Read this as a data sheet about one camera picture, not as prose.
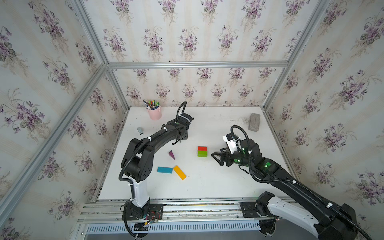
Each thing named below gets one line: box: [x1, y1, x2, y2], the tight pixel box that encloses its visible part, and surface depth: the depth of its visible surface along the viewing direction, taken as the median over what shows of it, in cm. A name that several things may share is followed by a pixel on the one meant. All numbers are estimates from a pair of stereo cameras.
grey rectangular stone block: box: [248, 113, 261, 132], surface depth 110 cm
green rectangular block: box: [197, 150, 208, 157], surface depth 96 cm
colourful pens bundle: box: [142, 99, 160, 110], surface depth 109 cm
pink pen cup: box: [146, 106, 162, 121], surface depth 110 cm
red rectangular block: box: [198, 146, 207, 151], surface depth 98 cm
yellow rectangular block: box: [173, 165, 187, 181], surface depth 89 cm
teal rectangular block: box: [157, 166, 173, 174], surface depth 88 cm
